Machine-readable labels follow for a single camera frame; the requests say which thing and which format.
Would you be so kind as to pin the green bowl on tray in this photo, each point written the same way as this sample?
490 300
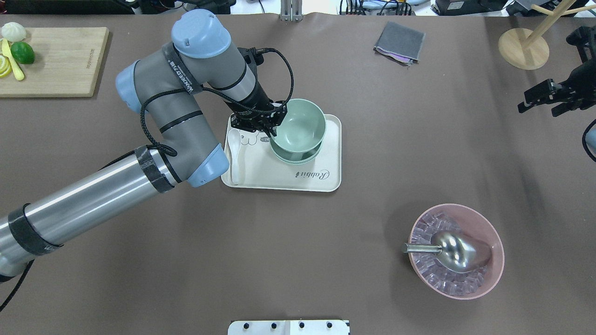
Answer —
298 158

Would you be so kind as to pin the lemon slice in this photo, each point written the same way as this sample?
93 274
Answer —
5 66

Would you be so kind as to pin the cream rabbit tray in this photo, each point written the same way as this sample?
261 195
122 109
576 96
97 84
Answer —
258 167

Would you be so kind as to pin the white garlic bulb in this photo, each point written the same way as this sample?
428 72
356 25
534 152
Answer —
13 32

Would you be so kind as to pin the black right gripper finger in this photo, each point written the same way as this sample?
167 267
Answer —
541 93
563 107

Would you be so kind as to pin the green bowl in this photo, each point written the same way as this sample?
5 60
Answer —
302 129
298 158
286 154

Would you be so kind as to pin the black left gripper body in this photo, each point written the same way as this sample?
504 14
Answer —
259 100

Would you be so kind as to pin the wooden mug tree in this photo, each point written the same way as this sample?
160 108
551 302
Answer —
527 49

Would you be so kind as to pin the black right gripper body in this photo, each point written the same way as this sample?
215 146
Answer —
582 79

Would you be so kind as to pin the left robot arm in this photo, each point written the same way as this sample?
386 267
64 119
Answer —
180 143

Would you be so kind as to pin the white ceramic spoon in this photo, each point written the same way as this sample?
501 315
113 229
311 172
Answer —
234 143

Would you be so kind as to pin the grey folded cloth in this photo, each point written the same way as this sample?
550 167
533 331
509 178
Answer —
400 43

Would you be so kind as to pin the yellow plastic knife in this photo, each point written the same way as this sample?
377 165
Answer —
16 70

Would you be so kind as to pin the green lime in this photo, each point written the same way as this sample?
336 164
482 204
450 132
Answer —
22 52

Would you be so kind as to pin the wooden cutting board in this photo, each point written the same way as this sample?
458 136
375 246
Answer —
67 63

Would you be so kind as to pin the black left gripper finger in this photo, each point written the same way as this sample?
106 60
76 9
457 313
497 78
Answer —
281 110
270 129

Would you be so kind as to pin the aluminium frame post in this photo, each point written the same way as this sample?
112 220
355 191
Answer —
291 10

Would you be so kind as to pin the metal ice scoop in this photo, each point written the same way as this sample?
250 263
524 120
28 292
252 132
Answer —
457 252

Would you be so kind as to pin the pink bowl with ice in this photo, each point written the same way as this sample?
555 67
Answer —
472 224

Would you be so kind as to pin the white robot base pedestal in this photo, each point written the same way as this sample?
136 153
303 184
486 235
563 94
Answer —
290 327

